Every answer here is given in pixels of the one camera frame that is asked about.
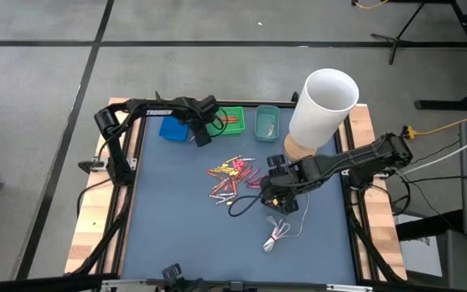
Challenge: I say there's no white lamp cable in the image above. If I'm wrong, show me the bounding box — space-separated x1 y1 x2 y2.
262 192 311 253

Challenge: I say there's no black tripod stand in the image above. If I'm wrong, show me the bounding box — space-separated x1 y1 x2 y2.
370 2 427 66

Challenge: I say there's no black metal table frame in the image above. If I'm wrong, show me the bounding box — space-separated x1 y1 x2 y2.
65 91 409 292

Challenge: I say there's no thin yellow cable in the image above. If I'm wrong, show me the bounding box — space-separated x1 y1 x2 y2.
353 0 391 10

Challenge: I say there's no black furniture foot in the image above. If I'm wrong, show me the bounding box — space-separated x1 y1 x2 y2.
395 209 465 241

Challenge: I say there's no silver metal bracket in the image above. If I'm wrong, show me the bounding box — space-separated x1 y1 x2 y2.
325 284 375 292
101 278 149 291

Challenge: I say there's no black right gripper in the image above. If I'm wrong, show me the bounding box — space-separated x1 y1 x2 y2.
259 153 306 214

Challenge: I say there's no dark grey bin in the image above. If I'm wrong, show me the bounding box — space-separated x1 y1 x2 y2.
435 229 467 292

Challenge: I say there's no yellow extension cord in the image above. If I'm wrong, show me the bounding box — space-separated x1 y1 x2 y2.
413 107 467 137

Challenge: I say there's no black unidentified device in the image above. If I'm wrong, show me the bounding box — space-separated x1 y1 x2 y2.
161 262 204 292

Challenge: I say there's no green plastic basket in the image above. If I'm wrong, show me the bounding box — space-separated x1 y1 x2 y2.
207 105 246 136

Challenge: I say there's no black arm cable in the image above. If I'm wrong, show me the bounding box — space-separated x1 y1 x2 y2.
228 192 265 218
210 112 229 138

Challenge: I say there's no blue plastic basket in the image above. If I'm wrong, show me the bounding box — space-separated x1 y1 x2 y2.
159 115 192 143

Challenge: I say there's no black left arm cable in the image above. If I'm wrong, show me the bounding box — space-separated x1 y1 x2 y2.
210 112 229 138

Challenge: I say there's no black plastic basket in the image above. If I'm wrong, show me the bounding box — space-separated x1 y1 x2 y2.
261 193 300 216

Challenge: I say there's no black desk frame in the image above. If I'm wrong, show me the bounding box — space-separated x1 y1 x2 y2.
414 0 467 112

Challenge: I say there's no teal plastic bin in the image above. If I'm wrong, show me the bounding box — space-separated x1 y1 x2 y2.
254 105 282 143

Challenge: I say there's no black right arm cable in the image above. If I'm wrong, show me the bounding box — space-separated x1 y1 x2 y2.
228 192 265 218

